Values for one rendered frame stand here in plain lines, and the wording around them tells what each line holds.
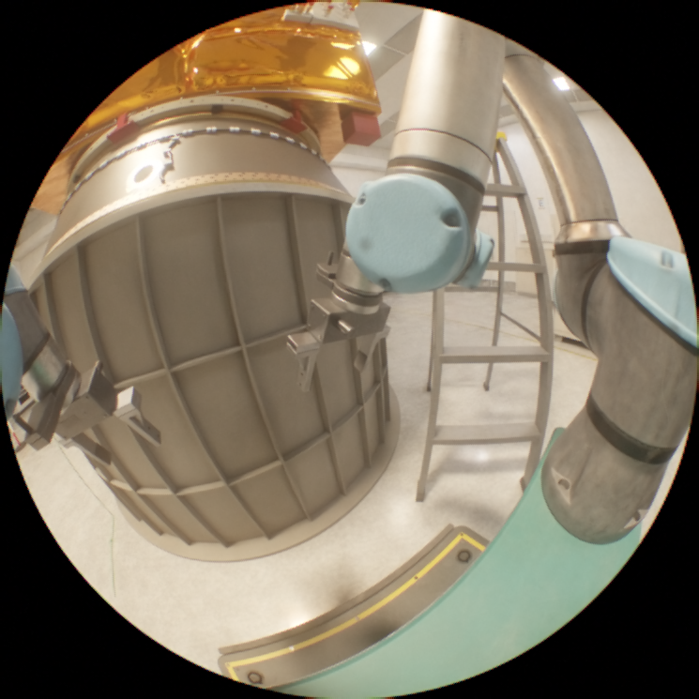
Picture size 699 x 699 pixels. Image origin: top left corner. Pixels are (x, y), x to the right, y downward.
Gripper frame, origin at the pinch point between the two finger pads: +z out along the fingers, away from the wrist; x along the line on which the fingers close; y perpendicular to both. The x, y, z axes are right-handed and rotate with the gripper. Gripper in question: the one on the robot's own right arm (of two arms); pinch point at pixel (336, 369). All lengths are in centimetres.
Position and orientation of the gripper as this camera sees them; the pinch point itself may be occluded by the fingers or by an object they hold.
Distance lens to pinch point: 42.9
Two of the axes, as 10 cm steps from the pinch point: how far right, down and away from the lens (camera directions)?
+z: -2.4, 8.1, 5.3
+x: 7.5, -1.9, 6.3
